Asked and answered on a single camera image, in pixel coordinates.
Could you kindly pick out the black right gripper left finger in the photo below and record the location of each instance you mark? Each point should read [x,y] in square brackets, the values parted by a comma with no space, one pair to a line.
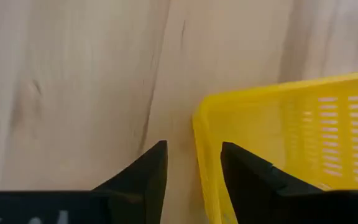
[148,186]

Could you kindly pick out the yellow plastic basket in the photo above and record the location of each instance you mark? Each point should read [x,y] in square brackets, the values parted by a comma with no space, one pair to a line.
[291,124]

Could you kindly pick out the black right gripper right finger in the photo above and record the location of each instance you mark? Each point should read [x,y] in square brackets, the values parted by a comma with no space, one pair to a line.
[250,186]

